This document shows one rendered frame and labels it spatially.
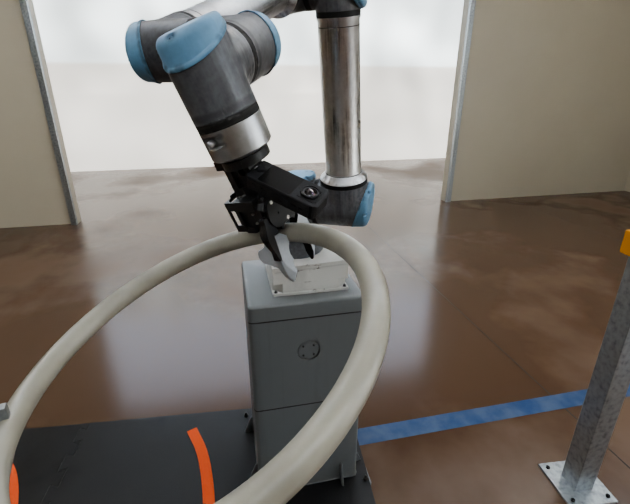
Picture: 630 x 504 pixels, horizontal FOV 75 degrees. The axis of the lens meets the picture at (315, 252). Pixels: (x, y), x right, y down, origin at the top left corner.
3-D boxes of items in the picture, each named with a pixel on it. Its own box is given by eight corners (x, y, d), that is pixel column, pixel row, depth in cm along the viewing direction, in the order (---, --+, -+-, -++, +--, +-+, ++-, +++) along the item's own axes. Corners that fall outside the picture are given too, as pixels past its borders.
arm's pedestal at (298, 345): (241, 415, 202) (228, 256, 170) (339, 400, 212) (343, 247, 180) (248, 510, 157) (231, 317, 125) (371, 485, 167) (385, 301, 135)
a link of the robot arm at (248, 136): (272, 102, 56) (227, 131, 50) (285, 135, 58) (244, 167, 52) (227, 113, 61) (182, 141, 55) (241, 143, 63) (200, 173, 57)
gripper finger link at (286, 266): (273, 278, 69) (259, 226, 66) (300, 280, 65) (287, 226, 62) (261, 286, 66) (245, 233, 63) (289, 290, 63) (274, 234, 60)
